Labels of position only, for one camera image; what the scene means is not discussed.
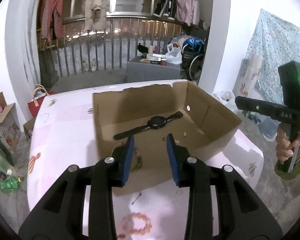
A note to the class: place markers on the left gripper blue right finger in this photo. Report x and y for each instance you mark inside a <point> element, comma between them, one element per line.
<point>178,156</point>

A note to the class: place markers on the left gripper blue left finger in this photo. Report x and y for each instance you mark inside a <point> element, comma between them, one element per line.
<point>123,158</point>

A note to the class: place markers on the person's right hand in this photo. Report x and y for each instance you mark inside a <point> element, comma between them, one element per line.
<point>284,148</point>

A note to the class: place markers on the black wrist watch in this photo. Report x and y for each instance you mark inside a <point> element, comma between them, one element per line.
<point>155,122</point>

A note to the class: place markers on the floral blue curtain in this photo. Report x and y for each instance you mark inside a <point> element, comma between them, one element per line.
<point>278,42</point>

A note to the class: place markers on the brown cardboard box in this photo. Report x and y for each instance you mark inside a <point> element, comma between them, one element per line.
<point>205,128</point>

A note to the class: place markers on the grey low cabinet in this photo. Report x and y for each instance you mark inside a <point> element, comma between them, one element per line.
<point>138,71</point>

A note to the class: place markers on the white plastic bag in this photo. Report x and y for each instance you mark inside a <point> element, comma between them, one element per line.
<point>173,54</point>

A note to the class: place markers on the wheelchair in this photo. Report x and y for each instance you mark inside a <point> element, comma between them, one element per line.
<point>193,52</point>

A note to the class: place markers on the red gift bag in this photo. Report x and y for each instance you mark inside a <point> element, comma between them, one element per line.
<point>38,95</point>

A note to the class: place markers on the green plastic bottle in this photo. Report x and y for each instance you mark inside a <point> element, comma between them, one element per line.
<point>10,184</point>

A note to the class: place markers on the metal balcony railing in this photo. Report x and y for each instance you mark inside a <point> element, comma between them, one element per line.
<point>81,51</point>

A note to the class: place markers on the open cardboard box left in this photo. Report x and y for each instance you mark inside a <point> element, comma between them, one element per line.
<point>9,129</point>

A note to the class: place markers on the light pink hanging shirt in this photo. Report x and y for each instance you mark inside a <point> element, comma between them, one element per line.
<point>188,11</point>

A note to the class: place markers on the beige hanging jacket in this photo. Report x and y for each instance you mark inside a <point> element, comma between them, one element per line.
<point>95,15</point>

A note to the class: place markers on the black white hanging jacket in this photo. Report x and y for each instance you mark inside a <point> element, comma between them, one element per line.
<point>166,8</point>

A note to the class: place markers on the pink hanging garment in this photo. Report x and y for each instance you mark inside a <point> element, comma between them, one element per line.
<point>51,20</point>

